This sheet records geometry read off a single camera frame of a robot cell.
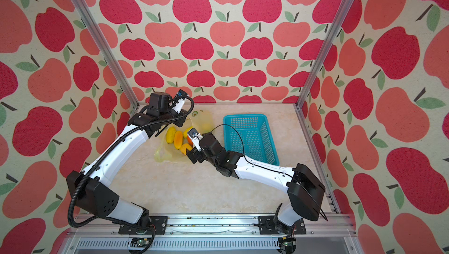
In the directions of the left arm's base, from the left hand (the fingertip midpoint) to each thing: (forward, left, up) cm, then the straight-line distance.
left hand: (189, 112), depth 80 cm
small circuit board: (-47, +19, -29) cm, 58 cm away
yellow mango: (+2, +10, -24) cm, 26 cm away
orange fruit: (0, +3, -24) cm, 25 cm away
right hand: (-11, -5, -6) cm, 14 cm away
